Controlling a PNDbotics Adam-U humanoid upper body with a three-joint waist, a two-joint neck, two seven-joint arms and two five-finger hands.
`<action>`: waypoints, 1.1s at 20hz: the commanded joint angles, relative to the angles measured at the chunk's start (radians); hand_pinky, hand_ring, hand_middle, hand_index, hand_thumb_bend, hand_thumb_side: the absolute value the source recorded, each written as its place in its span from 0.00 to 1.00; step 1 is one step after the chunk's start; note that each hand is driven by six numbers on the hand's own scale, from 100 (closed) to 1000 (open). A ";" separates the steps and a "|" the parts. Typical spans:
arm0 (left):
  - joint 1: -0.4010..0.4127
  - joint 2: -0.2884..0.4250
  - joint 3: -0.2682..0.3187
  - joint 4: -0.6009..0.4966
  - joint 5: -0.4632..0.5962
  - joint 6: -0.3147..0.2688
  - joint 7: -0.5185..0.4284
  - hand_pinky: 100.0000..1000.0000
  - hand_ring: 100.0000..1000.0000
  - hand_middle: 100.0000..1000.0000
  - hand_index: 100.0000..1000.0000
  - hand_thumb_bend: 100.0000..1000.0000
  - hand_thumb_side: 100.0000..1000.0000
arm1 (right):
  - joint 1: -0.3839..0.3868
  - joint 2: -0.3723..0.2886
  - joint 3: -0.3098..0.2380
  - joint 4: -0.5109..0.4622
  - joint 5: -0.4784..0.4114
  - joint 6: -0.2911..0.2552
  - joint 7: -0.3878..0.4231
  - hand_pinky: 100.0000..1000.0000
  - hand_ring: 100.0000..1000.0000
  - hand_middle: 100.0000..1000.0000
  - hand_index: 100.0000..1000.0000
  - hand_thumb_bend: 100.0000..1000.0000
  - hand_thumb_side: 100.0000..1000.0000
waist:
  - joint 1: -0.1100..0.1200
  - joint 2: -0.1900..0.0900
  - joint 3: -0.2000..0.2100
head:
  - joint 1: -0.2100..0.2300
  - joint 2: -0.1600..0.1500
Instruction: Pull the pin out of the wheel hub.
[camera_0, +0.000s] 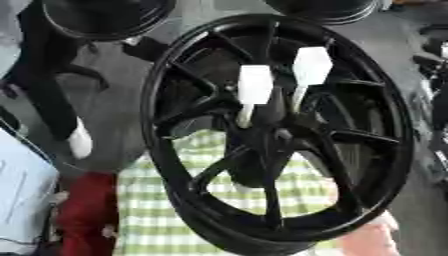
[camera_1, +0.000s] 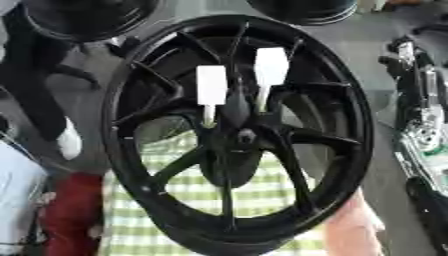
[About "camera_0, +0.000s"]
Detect person's hand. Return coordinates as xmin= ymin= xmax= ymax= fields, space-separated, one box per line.
xmin=337 ymin=211 xmax=405 ymax=256

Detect white pin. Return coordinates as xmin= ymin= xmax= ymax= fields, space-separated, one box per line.
xmin=288 ymin=46 xmax=335 ymax=115
xmin=234 ymin=64 xmax=275 ymax=130

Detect black spoked wheel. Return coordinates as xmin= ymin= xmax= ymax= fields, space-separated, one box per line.
xmin=138 ymin=13 xmax=417 ymax=256

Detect black round wheel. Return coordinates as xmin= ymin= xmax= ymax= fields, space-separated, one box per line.
xmin=38 ymin=0 xmax=179 ymax=43
xmin=260 ymin=0 xmax=385 ymax=26

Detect red fabric bundle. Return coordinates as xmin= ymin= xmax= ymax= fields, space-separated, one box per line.
xmin=54 ymin=171 xmax=123 ymax=256

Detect pale blue sheet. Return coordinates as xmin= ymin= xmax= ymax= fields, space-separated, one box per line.
xmin=0 ymin=126 xmax=62 ymax=256

